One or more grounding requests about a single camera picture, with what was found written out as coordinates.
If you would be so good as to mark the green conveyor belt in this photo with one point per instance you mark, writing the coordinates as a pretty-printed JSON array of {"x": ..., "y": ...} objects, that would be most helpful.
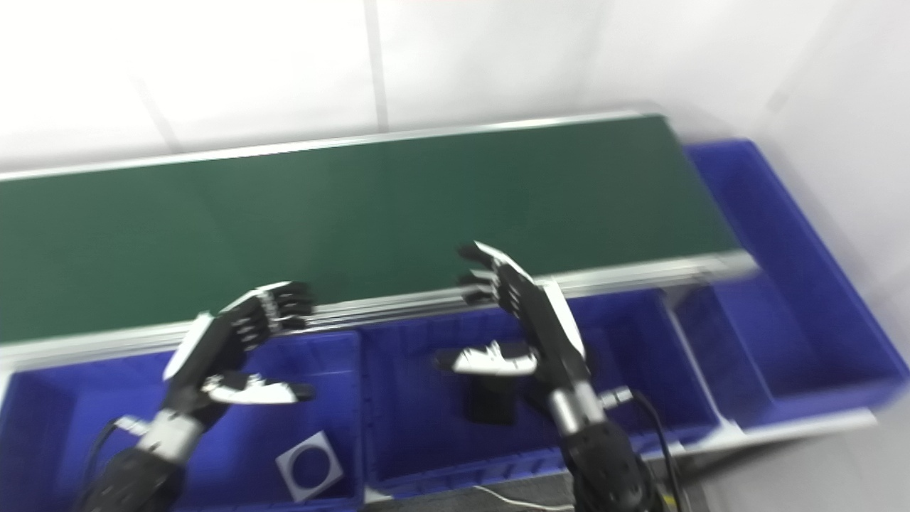
[
  {"x": 398, "y": 307},
  {"x": 355, "y": 213}
]

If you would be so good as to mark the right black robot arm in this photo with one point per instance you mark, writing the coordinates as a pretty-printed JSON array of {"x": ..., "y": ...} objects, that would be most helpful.
[{"x": 611, "y": 455}]

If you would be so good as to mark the black cylinder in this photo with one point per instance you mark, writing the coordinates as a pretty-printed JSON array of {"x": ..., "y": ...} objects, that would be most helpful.
[{"x": 490, "y": 405}]

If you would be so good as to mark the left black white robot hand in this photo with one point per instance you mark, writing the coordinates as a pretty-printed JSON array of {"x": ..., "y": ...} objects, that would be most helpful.
[{"x": 220, "y": 341}]

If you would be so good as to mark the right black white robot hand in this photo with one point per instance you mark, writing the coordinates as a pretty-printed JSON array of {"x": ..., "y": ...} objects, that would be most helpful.
[{"x": 547, "y": 334}]

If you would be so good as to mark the blue plastic bin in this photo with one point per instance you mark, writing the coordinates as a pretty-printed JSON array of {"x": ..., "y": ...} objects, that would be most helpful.
[
  {"x": 419, "y": 427},
  {"x": 796, "y": 313},
  {"x": 71, "y": 434}
]

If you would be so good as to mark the grey square plate with hole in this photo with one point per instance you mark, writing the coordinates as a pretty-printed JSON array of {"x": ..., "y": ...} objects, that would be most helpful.
[{"x": 286, "y": 469}]

